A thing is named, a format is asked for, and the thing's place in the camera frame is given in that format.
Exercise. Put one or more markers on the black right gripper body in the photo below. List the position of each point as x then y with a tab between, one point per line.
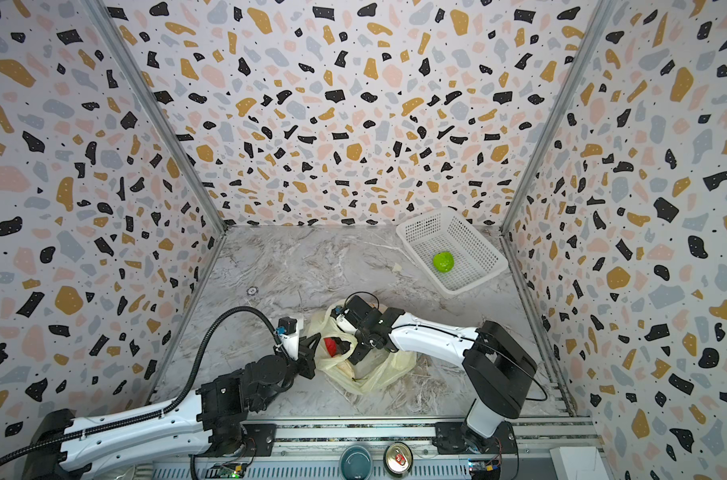
360	330

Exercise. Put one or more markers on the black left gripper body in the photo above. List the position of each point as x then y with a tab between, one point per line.
302	366

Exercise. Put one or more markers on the yellow plastic bag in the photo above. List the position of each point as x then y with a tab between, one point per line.
379	369

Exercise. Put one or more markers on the red apple fruit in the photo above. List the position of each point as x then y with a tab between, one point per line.
335	346

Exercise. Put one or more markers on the bright green round fruit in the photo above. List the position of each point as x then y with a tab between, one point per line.
444	262

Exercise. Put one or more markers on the white plastic mesh basket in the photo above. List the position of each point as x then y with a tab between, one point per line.
476	259

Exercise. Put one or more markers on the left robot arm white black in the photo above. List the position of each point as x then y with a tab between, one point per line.
207	421

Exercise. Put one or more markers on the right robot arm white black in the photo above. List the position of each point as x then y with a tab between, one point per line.
499	369

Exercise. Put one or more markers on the left green circuit board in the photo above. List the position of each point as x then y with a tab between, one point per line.
228	470

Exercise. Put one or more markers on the green circuit board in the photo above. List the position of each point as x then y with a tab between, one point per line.
228	470
485	469

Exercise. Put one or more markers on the teal round cup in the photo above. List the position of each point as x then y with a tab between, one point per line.
356	463

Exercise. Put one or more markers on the metal drink can top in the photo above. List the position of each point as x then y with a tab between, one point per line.
398	460

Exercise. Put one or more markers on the right green circuit board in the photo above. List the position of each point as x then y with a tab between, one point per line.
485	469

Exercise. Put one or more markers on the white box corner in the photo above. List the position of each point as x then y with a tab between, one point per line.
578	463

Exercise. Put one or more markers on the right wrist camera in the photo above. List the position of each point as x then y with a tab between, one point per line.
337	314

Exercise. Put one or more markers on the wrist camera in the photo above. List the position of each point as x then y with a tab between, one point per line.
288	331
337	314

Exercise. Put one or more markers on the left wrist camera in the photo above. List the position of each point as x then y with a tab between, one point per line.
288	331

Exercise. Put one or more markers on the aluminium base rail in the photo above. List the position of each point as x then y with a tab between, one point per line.
310	448

